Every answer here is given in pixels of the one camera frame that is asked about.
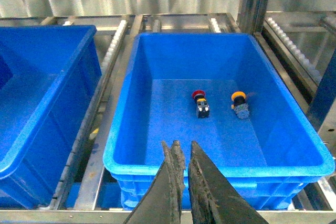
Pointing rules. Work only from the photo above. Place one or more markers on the metal roller rack frame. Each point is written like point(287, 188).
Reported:
point(77, 194)

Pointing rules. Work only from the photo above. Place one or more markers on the yellow mushroom push button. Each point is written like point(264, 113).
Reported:
point(240, 105)

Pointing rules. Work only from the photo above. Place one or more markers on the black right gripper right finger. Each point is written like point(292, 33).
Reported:
point(213, 198)

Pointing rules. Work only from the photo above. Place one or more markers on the blue target plastic bin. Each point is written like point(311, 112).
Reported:
point(268, 158)

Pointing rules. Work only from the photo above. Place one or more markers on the blue middle plastic bin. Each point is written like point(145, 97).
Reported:
point(48, 78)

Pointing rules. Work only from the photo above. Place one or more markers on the red mushroom push button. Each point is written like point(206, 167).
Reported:
point(202, 106)

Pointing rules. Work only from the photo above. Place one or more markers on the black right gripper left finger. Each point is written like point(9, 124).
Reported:
point(162, 202)

